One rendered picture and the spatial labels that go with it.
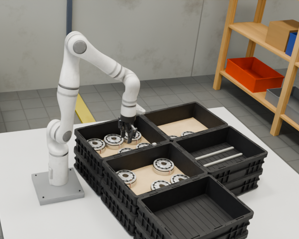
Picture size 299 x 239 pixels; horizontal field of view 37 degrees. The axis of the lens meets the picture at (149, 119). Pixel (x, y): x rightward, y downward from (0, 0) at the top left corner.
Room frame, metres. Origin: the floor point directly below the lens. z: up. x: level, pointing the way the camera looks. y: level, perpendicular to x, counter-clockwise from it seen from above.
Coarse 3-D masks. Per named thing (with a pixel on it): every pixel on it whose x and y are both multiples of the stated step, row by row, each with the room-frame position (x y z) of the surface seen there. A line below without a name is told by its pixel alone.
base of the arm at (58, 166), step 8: (56, 160) 1.72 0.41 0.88; (64, 160) 1.74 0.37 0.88; (48, 168) 1.77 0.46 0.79; (56, 168) 1.72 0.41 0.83; (64, 168) 1.74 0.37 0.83; (48, 176) 1.77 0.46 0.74; (56, 176) 1.72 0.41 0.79; (64, 176) 1.74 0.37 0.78; (56, 184) 1.72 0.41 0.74; (64, 184) 1.74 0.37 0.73
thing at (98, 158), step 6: (138, 114) 2.17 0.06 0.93; (114, 120) 2.07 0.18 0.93; (144, 120) 2.11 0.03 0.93; (84, 126) 1.98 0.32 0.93; (90, 126) 1.98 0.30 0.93; (150, 126) 2.06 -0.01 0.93; (78, 132) 1.91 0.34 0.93; (78, 138) 1.89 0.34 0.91; (84, 138) 1.86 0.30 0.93; (84, 144) 1.83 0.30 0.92; (90, 150) 1.78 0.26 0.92; (132, 150) 1.81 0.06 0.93; (96, 156) 1.73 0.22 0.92; (108, 156) 1.73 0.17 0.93; (102, 162) 1.71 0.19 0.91
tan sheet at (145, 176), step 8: (144, 168) 1.81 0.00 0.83; (176, 168) 1.85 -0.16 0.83; (136, 176) 1.74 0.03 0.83; (144, 176) 1.75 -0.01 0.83; (152, 176) 1.76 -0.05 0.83; (160, 176) 1.76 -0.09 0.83; (168, 176) 1.77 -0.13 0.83; (136, 184) 1.68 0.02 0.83; (144, 184) 1.69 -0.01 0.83; (136, 192) 1.62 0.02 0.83; (144, 192) 1.63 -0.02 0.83
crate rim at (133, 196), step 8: (160, 144) 1.90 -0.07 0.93; (168, 144) 1.91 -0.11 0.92; (136, 152) 1.80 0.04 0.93; (184, 152) 1.85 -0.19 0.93; (104, 160) 1.70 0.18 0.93; (192, 160) 1.79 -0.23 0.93; (104, 168) 1.67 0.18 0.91; (200, 168) 1.73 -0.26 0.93; (112, 176) 1.61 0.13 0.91; (120, 184) 1.56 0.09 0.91; (168, 184) 1.58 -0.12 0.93; (176, 184) 1.59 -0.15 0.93; (128, 192) 1.51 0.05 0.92; (152, 192) 1.51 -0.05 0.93; (136, 200) 1.47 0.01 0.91
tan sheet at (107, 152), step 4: (144, 140) 2.07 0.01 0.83; (124, 144) 2.01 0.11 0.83; (128, 144) 2.01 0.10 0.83; (136, 144) 2.02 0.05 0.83; (108, 148) 1.95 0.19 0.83; (120, 148) 1.96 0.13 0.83; (104, 152) 1.91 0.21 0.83; (108, 152) 1.92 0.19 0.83; (112, 152) 1.92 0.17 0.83; (116, 152) 1.92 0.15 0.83; (104, 156) 1.87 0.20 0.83
